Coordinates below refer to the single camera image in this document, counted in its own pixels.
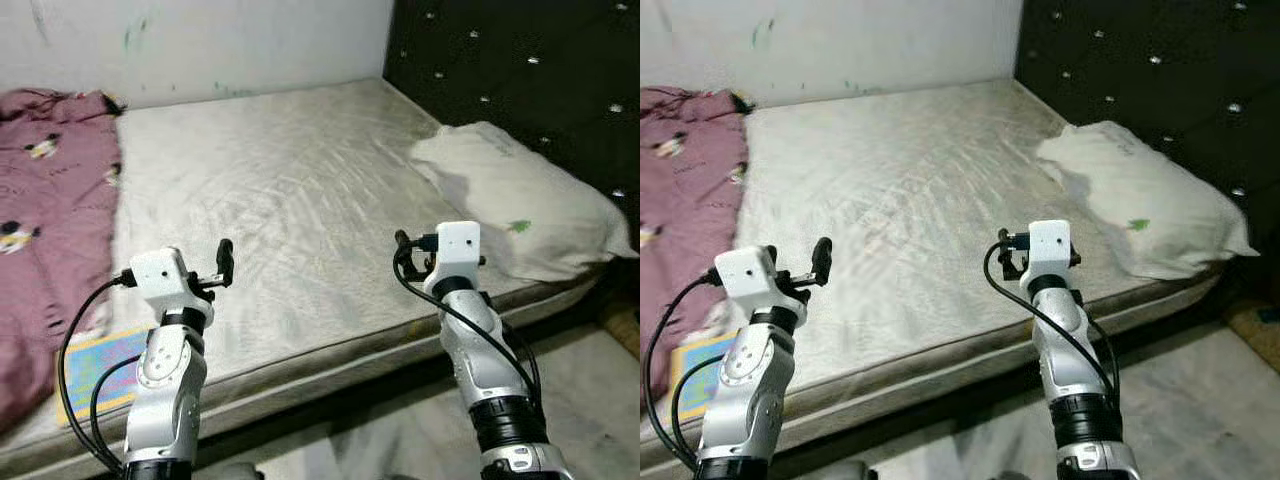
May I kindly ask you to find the colourful children's book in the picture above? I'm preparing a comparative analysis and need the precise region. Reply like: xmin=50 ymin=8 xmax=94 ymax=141
xmin=55 ymin=325 xmax=153 ymax=428
xmin=668 ymin=330 xmax=741 ymax=423

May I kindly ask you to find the dark bed base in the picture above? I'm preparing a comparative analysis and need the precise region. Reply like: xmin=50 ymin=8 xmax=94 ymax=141
xmin=790 ymin=295 xmax=1236 ymax=446
xmin=170 ymin=290 xmax=641 ymax=451

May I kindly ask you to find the white quilted mattress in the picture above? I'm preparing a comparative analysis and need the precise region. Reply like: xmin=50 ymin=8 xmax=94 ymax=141
xmin=0 ymin=78 xmax=641 ymax=480
xmin=640 ymin=78 xmax=1261 ymax=471

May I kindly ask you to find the white pillow green tree print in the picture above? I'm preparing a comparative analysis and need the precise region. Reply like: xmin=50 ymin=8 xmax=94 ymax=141
xmin=1033 ymin=120 xmax=1259 ymax=282
xmin=408 ymin=122 xmax=638 ymax=284

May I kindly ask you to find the purple cartoon print blanket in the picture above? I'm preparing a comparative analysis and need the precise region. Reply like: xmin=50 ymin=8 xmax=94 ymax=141
xmin=0 ymin=88 xmax=126 ymax=433
xmin=640 ymin=85 xmax=751 ymax=401

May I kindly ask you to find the brown floor mat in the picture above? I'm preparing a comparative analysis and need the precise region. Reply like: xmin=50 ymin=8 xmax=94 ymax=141
xmin=598 ymin=298 xmax=641 ymax=359
xmin=1222 ymin=298 xmax=1280 ymax=351

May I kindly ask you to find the black tufted headboard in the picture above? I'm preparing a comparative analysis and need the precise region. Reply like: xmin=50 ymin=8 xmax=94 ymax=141
xmin=383 ymin=0 xmax=641 ymax=241
xmin=1013 ymin=0 xmax=1280 ymax=266

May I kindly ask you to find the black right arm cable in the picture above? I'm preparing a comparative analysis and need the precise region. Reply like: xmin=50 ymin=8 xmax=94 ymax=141
xmin=392 ymin=235 xmax=541 ymax=401
xmin=983 ymin=232 xmax=1121 ymax=401

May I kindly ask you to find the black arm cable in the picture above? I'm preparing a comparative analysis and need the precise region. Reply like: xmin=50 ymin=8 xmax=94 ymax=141
xmin=392 ymin=235 xmax=541 ymax=401
xmin=983 ymin=232 xmax=1121 ymax=401
xmin=57 ymin=272 xmax=141 ymax=473
xmin=643 ymin=270 xmax=723 ymax=471

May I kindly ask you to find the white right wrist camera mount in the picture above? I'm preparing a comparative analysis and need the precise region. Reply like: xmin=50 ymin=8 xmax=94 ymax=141
xmin=435 ymin=222 xmax=483 ymax=293
xmin=1025 ymin=220 xmax=1074 ymax=293

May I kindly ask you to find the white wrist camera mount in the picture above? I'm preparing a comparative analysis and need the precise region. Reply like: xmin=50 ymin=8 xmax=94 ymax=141
xmin=128 ymin=247 xmax=198 ymax=321
xmin=713 ymin=245 xmax=783 ymax=319
xmin=435 ymin=222 xmax=483 ymax=293
xmin=1025 ymin=220 xmax=1074 ymax=293

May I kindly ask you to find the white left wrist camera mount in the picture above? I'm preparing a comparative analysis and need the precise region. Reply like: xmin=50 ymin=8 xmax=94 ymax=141
xmin=713 ymin=245 xmax=783 ymax=319
xmin=128 ymin=247 xmax=198 ymax=321

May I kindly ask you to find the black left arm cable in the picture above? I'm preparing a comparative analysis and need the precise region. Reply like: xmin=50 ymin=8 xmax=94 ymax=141
xmin=57 ymin=272 xmax=141 ymax=473
xmin=643 ymin=270 xmax=723 ymax=471

